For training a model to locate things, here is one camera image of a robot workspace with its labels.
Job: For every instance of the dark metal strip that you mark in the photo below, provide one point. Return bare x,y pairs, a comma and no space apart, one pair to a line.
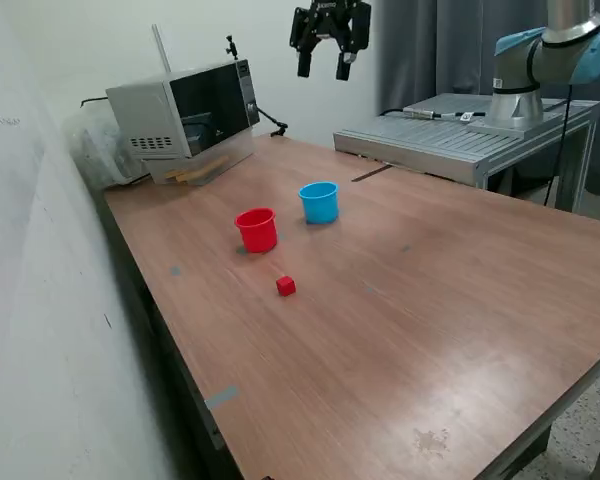
372,174

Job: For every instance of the silver microwave oven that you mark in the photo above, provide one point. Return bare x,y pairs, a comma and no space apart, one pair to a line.
145,115

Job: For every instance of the red plastic cup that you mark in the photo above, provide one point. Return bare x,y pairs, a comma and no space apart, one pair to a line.
256,238

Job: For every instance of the red cube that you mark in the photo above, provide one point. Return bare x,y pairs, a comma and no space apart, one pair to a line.
285,286

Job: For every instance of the silver metal cylinder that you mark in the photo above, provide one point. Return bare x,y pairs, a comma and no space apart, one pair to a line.
420,112

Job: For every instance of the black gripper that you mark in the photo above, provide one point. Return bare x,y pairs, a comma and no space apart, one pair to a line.
332,6

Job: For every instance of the clear plastic container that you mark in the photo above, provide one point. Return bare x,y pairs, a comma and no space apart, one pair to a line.
230,152

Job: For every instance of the wooden stick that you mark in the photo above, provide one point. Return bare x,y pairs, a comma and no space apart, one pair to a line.
200,167
185,178

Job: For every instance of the dark table frame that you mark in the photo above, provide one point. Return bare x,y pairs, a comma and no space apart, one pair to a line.
167,350

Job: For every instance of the blue plastic cup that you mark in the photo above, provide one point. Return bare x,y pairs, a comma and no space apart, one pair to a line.
322,210

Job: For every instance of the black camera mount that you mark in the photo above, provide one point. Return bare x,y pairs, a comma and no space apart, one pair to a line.
231,47

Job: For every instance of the aluminium robot mounting table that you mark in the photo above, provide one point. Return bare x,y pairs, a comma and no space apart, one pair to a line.
430,137

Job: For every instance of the thin white rod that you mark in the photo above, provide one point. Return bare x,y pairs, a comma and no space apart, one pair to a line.
161,47

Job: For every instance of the small white tag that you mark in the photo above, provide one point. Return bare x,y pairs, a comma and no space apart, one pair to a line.
466,117

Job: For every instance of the long blue tape strip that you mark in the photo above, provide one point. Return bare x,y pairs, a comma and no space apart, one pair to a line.
221,397

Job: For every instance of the translucent plastic bag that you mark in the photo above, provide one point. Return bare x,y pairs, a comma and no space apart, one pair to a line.
95,145

